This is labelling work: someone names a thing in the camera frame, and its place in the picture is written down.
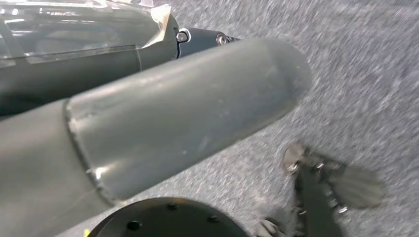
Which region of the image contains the black round robot cover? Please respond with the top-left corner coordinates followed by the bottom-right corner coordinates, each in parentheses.
top-left (87, 197), bottom-right (250, 237)

